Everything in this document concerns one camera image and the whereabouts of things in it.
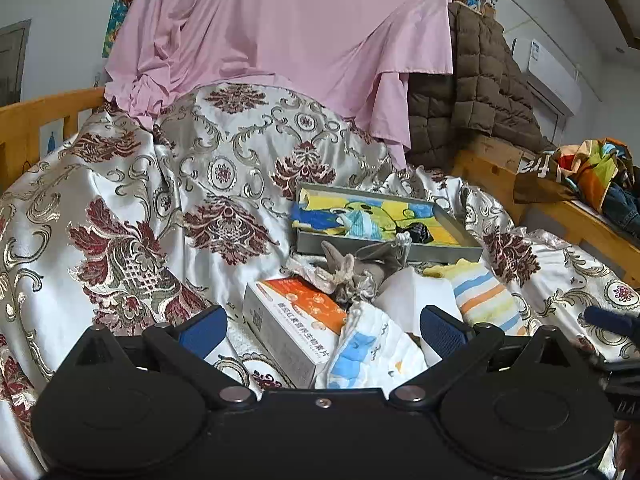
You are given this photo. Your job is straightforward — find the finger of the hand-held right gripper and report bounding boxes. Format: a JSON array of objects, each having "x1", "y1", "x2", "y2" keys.
[{"x1": 581, "y1": 305, "x2": 640, "y2": 347}]

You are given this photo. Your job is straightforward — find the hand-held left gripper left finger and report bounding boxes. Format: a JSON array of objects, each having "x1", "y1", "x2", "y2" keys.
[{"x1": 65, "y1": 305, "x2": 257, "y2": 408}]

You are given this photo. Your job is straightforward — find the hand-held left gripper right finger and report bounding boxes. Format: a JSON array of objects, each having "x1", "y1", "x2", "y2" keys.
[{"x1": 389, "y1": 305, "x2": 581, "y2": 408}]

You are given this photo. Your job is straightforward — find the striped sock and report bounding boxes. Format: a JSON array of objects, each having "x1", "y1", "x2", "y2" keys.
[{"x1": 422, "y1": 257, "x2": 527, "y2": 337}]

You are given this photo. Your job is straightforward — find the white gauze cloth blue print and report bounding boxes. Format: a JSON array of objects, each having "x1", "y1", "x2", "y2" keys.
[{"x1": 327, "y1": 302, "x2": 429, "y2": 391}]

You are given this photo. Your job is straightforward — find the grey face mask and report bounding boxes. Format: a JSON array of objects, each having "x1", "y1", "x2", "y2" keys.
[{"x1": 320, "y1": 232, "x2": 413, "y2": 281}]

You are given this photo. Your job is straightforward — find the grey metal tray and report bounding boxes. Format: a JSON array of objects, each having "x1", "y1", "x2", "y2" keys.
[{"x1": 292, "y1": 182, "x2": 485, "y2": 267}]

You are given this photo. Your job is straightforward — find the orange white medicine box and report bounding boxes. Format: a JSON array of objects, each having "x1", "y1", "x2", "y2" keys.
[{"x1": 242, "y1": 276, "x2": 349, "y2": 390}]

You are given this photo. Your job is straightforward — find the black sock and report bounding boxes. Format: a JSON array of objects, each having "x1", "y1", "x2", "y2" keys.
[{"x1": 402, "y1": 222, "x2": 435, "y2": 246}]

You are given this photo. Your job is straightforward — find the blue jeans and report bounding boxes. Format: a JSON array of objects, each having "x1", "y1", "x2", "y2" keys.
[{"x1": 595, "y1": 182, "x2": 640, "y2": 238}]

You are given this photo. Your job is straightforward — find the beige lace cloth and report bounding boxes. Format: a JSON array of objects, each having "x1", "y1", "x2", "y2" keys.
[{"x1": 287, "y1": 255, "x2": 346, "y2": 293}]

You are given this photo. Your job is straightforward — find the floral satin blanket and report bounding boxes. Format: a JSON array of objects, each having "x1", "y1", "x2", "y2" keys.
[{"x1": 0, "y1": 82, "x2": 640, "y2": 480}]

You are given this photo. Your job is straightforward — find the light blue face mask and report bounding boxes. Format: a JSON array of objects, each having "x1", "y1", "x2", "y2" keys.
[{"x1": 342, "y1": 210, "x2": 386, "y2": 241}]

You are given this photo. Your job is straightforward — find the colourful patchwork cloth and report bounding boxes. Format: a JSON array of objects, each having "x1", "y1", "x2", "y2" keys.
[{"x1": 555, "y1": 137, "x2": 636, "y2": 211}]

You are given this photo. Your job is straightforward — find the brown printed bag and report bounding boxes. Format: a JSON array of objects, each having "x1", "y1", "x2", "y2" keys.
[{"x1": 512, "y1": 152, "x2": 576, "y2": 206}]

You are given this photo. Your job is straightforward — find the yellow blue cartoon towel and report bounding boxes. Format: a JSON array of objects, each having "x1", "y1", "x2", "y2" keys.
[{"x1": 292, "y1": 197, "x2": 461, "y2": 247}]

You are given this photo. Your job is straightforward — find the paper with blue figure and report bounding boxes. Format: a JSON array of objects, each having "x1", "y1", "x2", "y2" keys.
[{"x1": 39, "y1": 119, "x2": 70, "y2": 162}]

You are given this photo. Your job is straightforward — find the white air conditioner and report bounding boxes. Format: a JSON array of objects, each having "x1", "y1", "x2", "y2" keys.
[{"x1": 510, "y1": 37, "x2": 583, "y2": 116}]

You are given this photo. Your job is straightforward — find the brown quilted jacket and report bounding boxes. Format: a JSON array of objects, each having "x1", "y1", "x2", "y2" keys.
[{"x1": 406, "y1": 2, "x2": 558, "y2": 171}]

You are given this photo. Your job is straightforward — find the pink bed sheet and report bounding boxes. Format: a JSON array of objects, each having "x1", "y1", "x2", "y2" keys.
[{"x1": 102, "y1": 0, "x2": 457, "y2": 171}]

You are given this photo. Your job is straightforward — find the grey framed picture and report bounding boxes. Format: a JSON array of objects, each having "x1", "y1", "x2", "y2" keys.
[{"x1": 0, "y1": 20, "x2": 32, "y2": 106}]

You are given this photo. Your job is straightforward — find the wooden bed frame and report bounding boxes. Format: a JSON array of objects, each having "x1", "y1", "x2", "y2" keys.
[{"x1": 0, "y1": 87, "x2": 640, "y2": 288}]

